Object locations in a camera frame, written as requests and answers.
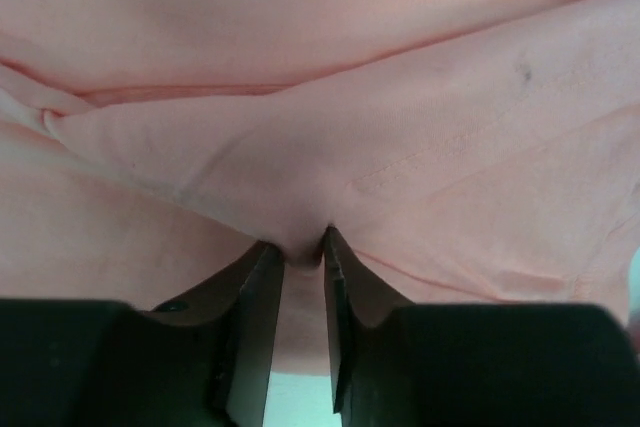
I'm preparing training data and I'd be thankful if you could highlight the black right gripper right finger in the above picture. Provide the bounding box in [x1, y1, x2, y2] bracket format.
[322, 226, 415, 426]

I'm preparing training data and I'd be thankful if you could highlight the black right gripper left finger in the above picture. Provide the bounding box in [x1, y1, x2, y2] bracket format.
[149, 242, 285, 426]

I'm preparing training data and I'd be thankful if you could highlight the salmon pink t shirt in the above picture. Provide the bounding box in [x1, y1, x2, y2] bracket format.
[1, 0, 639, 375]

